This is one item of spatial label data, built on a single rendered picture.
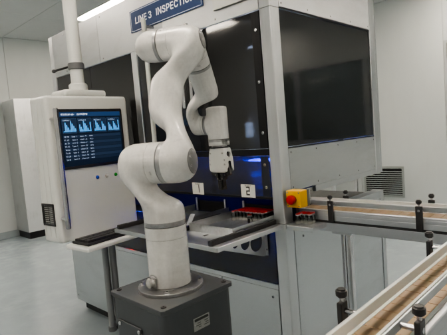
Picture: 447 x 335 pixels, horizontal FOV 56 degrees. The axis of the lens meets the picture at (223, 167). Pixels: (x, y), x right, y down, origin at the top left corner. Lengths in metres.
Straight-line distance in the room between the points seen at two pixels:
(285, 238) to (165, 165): 0.86
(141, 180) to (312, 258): 1.10
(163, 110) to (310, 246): 1.09
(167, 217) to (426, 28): 5.60
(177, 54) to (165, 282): 0.65
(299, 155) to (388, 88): 4.71
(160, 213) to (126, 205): 1.34
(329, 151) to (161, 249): 1.18
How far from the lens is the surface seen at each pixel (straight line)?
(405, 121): 6.46
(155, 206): 1.18
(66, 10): 2.52
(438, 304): 0.96
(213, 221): 1.96
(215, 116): 1.66
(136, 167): 1.19
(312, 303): 2.11
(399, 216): 1.71
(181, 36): 1.31
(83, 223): 2.35
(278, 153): 1.80
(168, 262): 1.21
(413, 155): 6.45
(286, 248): 1.87
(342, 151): 2.25
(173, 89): 1.25
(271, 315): 2.05
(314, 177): 2.02
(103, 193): 2.41
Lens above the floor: 1.30
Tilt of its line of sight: 5 degrees down
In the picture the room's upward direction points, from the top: 5 degrees counter-clockwise
